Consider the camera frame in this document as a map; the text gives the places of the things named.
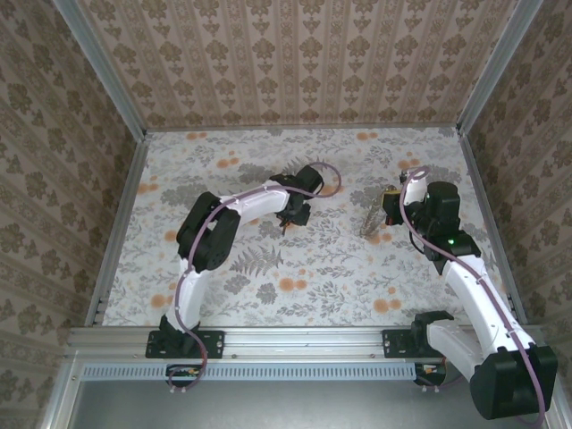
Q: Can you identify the aluminium front rail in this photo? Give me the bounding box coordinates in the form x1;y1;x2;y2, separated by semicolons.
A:
66;324;555;359

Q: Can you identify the aluminium left side rail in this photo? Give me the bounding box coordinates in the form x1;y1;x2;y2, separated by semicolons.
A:
84;131;152;327

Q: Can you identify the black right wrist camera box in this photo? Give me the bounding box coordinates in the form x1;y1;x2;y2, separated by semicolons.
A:
383;198;402;226

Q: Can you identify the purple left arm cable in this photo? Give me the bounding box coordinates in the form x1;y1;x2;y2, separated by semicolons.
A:
167;161;344;397

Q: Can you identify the white slotted cable duct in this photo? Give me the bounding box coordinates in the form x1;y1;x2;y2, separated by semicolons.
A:
82;361;448;383

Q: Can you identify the floral patterned table cover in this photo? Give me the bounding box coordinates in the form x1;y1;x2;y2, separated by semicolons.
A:
88;129;526;328

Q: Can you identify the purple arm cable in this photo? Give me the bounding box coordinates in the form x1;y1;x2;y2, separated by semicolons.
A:
399;165;551;428
167;161;344;397

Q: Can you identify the aluminium left corner post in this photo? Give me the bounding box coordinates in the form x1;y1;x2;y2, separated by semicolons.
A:
52;0;148;139

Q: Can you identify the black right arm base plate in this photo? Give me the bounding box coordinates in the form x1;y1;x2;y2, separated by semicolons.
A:
382;329;431;359

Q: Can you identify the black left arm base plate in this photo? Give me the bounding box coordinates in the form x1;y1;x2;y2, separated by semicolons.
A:
145;329;225;359

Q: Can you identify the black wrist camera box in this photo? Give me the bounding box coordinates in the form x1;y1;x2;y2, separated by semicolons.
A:
383;198;402;226
290;202;315;228

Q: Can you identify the metal key holder with rings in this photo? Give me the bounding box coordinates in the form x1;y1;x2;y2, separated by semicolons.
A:
360;186;386;239

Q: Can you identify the grey metal panel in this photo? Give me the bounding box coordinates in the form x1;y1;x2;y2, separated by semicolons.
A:
66;379;488;429

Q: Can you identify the aluminium frame bar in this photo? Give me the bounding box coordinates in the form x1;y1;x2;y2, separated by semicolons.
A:
547;359;572;429
36;357;87;429

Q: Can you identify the aluminium back rail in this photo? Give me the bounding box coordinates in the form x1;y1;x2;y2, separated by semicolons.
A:
145;123;461;134

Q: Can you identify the aluminium right corner post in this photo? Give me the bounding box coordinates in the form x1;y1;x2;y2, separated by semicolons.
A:
455;0;545;135

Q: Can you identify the aluminium right side rail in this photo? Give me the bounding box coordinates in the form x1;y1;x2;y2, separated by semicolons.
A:
458;129;531;325

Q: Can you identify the aluminium corner post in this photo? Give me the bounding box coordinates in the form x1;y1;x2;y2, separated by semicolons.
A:
455;0;545;135
52;0;148;139

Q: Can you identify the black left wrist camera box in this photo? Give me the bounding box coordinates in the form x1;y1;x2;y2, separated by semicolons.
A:
290;202;315;228

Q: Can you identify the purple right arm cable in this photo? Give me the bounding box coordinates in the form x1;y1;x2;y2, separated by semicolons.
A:
399;165;551;428

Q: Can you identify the aluminium rail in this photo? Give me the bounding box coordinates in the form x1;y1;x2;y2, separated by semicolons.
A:
84;131;152;327
458;129;531;325
66;324;555;359
145;123;461;134

